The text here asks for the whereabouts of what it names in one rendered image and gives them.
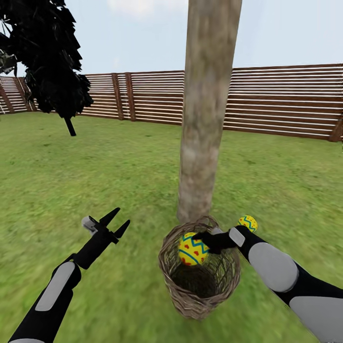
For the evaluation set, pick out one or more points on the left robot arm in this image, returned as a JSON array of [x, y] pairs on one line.
[[41, 323]]

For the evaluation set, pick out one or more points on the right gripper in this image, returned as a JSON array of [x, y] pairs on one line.
[[212, 241]]

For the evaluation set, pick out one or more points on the easter egg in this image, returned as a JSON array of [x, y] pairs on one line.
[[192, 251], [248, 222]]

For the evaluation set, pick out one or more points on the wicker basket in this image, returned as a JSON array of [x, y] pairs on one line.
[[194, 295]]

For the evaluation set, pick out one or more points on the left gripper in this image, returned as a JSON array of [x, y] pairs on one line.
[[102, 238]]

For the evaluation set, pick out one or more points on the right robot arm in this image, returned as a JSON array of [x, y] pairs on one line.
[[319, 305]]

